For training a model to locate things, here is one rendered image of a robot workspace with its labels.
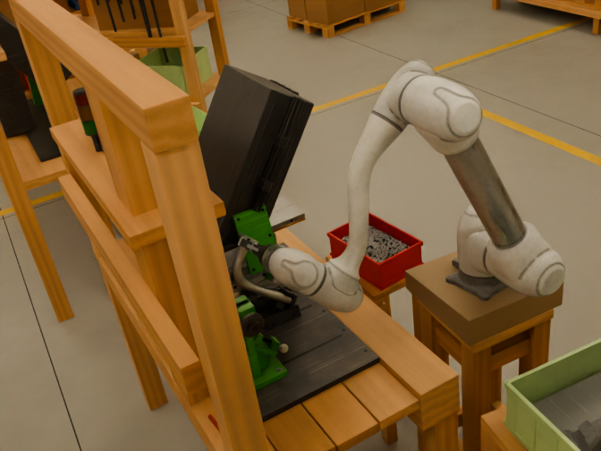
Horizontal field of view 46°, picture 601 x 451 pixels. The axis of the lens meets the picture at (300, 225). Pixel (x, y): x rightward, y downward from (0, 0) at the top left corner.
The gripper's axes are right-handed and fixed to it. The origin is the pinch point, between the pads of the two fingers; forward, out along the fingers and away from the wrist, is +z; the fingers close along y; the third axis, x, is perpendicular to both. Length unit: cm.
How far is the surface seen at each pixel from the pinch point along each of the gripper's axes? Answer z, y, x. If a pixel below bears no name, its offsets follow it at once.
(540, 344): -36, -96, -12
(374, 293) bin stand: 9, -58, -3
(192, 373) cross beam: -50, 22, 32
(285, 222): 16.5, -16.5, -12.3
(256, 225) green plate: 4.4, -1.3, -6.8
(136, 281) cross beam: -9.6, 31.0, 22.5
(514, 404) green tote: -69, -59, 7
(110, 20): 298, 28, -93
